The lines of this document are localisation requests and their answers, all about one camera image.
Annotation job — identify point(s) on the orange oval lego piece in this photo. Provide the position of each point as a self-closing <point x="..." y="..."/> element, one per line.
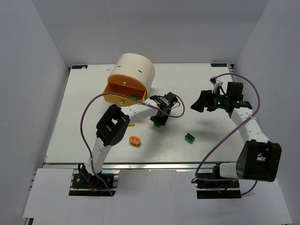
<point x="135" y="141"/>

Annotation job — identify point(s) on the blue corner label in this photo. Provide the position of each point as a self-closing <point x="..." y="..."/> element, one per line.
<point x="79" y="67"/>
<point x="218" y="65"/>

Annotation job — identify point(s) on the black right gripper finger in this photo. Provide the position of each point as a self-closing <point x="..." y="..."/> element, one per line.
<point x="203" y="96"/>
<point x="198" y="106"/>

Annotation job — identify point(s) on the cream drawer cabinet shell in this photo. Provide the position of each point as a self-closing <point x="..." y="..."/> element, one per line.
<point x="137" y="66"/>

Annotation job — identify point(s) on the yellow drawer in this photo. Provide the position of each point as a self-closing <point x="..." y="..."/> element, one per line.
<point x="122" y="101"/>

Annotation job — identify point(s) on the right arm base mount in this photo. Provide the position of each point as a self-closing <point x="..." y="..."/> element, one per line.
<point x="216" y="189"/>

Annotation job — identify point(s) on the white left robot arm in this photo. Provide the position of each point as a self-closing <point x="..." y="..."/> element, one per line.
<point x="112" y="126"/>

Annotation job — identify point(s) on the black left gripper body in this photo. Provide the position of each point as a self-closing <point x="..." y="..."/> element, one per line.
<point x="159" y="117"/>

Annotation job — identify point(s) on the right blue corner label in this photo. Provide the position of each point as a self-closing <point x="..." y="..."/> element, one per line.
<point x="218" y="65"/>

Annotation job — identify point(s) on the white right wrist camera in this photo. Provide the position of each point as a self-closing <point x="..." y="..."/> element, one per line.
<point x="216" y="82"/>

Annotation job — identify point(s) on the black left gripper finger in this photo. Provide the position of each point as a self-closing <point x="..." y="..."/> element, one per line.
<point x="154" y="119"/>
<point x="162" y="121"/>

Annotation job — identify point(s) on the left blue corner label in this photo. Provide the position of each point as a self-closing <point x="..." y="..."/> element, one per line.
<point x="79" y="67"/>

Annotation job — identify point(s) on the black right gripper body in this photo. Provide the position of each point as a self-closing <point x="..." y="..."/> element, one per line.
<point x="208" y="101"/>

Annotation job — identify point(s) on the aluminium table front rail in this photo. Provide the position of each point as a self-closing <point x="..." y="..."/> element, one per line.
<point x="128" y="166"/>

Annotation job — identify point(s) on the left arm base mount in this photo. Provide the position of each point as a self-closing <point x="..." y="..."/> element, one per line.
<point x="84" y="183"/>

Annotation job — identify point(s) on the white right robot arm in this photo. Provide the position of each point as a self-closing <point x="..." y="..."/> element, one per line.
<point x="259" y="158"/>

